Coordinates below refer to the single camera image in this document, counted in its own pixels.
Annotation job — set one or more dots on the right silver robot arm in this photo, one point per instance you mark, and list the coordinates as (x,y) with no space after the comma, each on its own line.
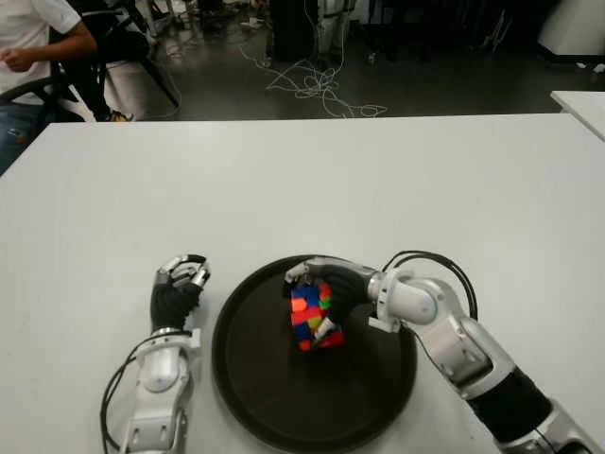
(454,340)

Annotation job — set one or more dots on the black wheeled cabinet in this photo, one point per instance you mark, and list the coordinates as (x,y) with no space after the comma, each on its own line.
(295,28)

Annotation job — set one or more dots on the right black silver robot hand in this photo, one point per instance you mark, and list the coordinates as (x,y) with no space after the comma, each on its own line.
(347,286)

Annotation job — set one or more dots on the seated person in white shirt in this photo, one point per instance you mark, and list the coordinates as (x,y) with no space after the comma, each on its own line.
(28,28)

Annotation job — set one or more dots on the dark brown round plate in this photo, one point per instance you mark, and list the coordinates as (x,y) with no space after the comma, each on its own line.
(264,369)

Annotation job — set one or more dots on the black armrest office chair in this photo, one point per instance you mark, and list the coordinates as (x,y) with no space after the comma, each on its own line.
(61,101)

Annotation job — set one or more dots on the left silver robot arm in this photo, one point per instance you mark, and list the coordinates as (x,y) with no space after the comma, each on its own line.
(160,369)

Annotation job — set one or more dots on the white side table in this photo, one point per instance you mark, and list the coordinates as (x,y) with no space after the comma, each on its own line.
(583,109)

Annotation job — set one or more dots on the yellow black shoe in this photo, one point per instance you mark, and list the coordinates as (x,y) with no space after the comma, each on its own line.
(120,116)

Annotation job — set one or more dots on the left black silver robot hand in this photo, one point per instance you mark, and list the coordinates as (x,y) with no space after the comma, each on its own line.
(170,302)

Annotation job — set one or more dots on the multicoloured Rubik's cube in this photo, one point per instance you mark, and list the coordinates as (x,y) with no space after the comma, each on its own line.
(307,312)

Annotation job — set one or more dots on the white cabinet with black base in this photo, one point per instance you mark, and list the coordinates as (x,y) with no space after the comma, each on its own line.
(576,23)

